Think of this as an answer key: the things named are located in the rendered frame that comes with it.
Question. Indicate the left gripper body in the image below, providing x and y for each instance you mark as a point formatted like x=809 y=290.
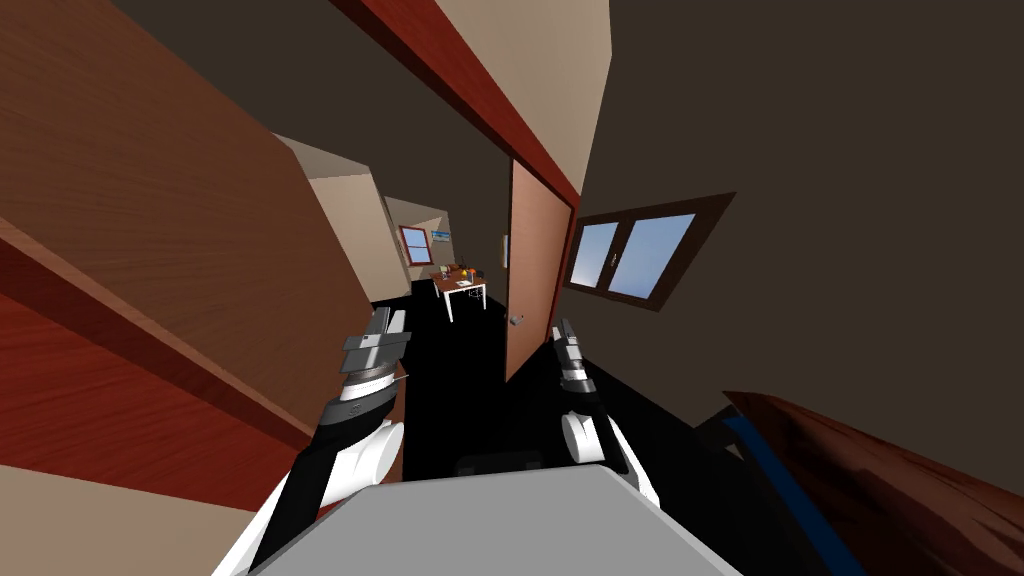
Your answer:
x=376 y=352

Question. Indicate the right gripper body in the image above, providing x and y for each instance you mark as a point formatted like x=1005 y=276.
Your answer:
x=570 y=354

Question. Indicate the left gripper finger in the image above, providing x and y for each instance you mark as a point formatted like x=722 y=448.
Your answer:
x=398 y=322
x=377 y=322

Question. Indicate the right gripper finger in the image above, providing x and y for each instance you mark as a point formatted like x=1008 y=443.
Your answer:
x=570 y=330
x=558 y=334

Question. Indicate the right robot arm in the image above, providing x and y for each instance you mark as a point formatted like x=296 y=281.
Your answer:
x=588 y=436

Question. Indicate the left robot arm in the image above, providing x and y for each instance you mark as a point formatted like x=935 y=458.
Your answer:
x=344 y=448

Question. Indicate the white table with wooden top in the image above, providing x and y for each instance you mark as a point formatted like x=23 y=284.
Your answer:
x=462 y=283

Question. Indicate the red framed window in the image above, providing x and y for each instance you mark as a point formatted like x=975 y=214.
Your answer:
x=416 y=246

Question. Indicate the dark brown framed window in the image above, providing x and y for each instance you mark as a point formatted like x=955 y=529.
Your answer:
x=640 y=252

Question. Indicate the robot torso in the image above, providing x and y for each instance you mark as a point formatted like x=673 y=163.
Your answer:
x=512 y=528

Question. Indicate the large brown wooden door leaf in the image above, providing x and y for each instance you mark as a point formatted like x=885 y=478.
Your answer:
x=160 y=200

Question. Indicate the dark brown furniture blue stripe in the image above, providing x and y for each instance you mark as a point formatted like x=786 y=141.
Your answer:
x=880 y=496

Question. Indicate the blue wall picture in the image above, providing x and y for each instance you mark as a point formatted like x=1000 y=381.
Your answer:
x=441 y=236

